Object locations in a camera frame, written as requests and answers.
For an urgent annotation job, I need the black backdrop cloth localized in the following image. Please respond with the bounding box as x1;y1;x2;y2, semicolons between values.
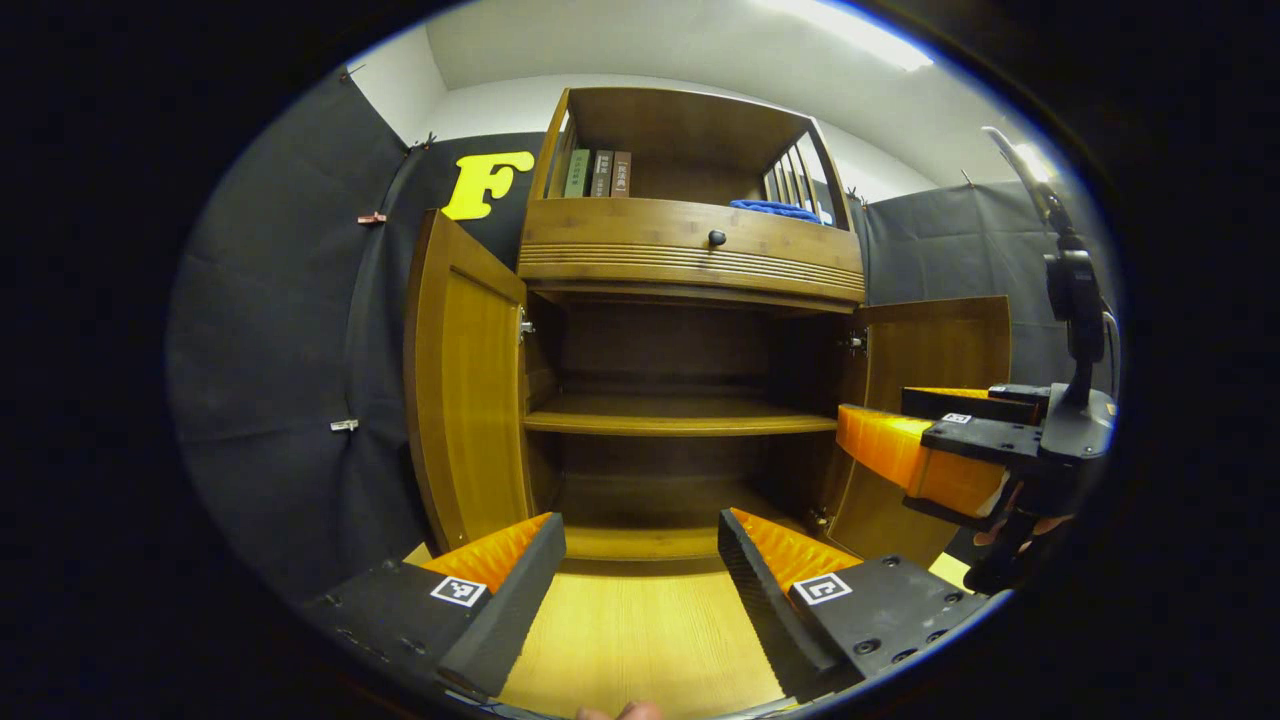
168;65;1116;601

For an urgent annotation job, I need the wooden double-door shoe cabinet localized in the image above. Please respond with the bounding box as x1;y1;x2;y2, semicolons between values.
515;86;869;561

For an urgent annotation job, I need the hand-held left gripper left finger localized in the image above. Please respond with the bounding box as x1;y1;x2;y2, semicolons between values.
303;513;567;701

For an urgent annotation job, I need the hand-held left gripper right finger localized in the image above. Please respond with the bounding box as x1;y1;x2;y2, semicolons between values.
718;508;991;701

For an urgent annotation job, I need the wooden cabinet shelf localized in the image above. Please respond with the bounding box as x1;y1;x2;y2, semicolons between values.
522;393;839;437

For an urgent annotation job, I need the wooden cabinet drawer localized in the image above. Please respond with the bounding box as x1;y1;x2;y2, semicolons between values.
517;197;867;306

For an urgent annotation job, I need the small ceiling light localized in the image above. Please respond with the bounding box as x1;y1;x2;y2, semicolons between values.
1010;140;1057;187

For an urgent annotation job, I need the blue towel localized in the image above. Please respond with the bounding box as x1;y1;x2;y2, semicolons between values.
729;199;823;224

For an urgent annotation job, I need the wooden shoe cabinet door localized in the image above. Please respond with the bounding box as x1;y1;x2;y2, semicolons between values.
403;208;536;553
826;296;1013;569

